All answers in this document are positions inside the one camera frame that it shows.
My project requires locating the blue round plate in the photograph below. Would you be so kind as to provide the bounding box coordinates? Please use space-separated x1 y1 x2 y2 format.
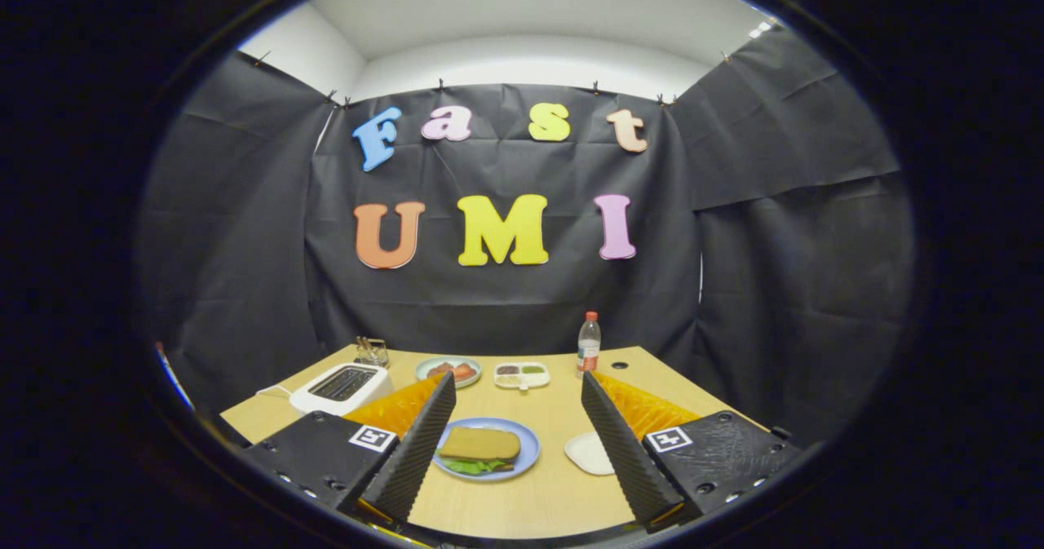
431 417 541 482

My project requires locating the white toaster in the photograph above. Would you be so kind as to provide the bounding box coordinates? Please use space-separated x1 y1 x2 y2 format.
289 363 394 417

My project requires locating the black backdrop cloth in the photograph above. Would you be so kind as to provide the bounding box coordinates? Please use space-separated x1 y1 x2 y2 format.
139 27 914 452

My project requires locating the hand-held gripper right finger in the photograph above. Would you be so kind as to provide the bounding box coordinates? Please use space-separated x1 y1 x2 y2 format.
581 370 804 534

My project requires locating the brown toasted bread slice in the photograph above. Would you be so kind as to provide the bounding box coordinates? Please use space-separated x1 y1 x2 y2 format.
439 427 521 464

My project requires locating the metal wire utensil holder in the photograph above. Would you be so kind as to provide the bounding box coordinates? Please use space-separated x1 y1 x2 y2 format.
354 336 390 369

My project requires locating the pale green plate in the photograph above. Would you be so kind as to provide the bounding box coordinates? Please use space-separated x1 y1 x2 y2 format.
415 356 482 389

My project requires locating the white divided condiment dish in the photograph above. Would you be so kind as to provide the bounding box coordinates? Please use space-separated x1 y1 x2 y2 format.
493 361 551 391

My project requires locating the green lettuce leaf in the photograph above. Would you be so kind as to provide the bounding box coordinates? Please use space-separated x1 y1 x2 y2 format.
441 455 516 476

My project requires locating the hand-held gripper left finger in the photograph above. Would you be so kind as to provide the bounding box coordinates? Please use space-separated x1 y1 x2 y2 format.
242 371 458 525

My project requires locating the small white square plate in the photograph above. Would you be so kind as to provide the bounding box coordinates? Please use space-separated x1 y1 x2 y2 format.
564 431 617 476

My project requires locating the clear plastic bottle red cap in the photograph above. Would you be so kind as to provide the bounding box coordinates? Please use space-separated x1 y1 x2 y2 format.
577 312 602 374

